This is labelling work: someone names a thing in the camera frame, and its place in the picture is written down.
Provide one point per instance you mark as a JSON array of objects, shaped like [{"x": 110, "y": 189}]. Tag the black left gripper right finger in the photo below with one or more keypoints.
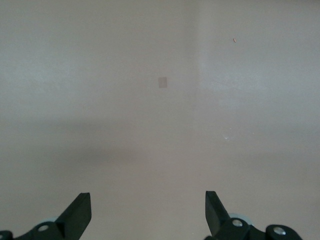
[{"x": 216, "y": 220}]

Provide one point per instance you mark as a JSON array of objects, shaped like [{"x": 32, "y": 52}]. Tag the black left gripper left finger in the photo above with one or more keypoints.
[{"x": 75, "y": 220}]

